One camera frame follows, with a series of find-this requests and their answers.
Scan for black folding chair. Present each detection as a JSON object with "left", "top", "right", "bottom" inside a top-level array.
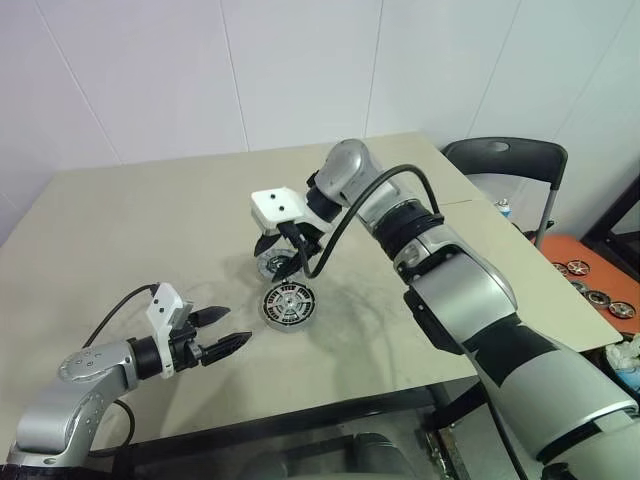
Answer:
[{"left": 439, "top": 137, "right": 570, "bottom": 249}]

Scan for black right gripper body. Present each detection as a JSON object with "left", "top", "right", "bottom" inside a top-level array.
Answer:
[{"left": 272, "top": 221, "right": 322, "bottom": 257}]

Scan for grey metal motor lid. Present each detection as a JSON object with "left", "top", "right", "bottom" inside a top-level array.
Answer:
[{"left": 253, "top": 252, "right": 304, "bottom": 282}]

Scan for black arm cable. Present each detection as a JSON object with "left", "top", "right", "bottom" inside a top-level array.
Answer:
[
  {"left": 284, "top": 164, "right": 444, "bottom": 280},
  {"left": 82, "top": 283, "right": 160, "bottom": 459}
]

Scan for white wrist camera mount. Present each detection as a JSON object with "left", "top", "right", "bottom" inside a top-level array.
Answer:
[
  {"left": 249, "top": 186, "right": 331, "bottom": 236},
  {"left": 144, "top": 282, "right": 195, "bottom": 380}
]

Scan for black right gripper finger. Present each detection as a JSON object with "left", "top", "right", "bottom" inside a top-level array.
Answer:
[
  {"left": 273, "top": 239, "right": 314, "bottom": 281},
  {"left": 253, "top": 233, "right": 284, "bottom": 259}
]

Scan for black metal table frame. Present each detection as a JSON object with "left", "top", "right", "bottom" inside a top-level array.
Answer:
[{"left": 84, "top": 369, "right": 486, "bottom": 480}]

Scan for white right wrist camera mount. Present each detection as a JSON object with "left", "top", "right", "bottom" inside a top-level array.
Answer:
[{"left": 249, "top": 186, "right": 331, "bottom": 236}]

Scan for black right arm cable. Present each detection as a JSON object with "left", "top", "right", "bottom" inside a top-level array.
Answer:
[{"left": 284, "top": 164, "right": 444, "bottom": 280}]

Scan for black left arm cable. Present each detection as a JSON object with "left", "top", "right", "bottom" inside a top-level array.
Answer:
[{"left": 82, "top": 283, "right": 160, "bottom": 459}]

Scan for spoked rotor black rim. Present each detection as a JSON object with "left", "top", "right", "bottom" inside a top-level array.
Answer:
[{"left": 263, "top": 284, "right": 312, "bottom": 324}]

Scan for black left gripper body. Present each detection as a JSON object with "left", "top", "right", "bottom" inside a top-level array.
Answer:
[{"left": 168, "top": 318, "right": 207, "bottom": 372}]

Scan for thin black hanging cable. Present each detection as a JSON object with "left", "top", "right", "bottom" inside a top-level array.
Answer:
[{"left": 482, "top": 384, "right": 529, "bottom": 480}]

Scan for grey motor housing copper windings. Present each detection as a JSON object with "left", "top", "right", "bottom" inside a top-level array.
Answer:
[{"left": 258, "top": 282, "right": 317, "bottom": 334}]

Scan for white crumpled cloth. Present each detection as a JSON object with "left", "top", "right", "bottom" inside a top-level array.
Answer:
[{"left": 607, "top": 334, "right": 640, "bottom": 401}]

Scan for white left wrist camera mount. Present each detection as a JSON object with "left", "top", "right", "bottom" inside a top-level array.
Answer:
[{"left": 144, "top": 282, "right": 195, "bottom": 380}]

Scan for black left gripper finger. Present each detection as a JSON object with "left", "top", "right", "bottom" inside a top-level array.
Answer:
[
  {"left": 199, "top": 330, "right": 254, "bottom": 365},
  {"left": 191, "top": 305, "right": 230, "bottom": 329}
]

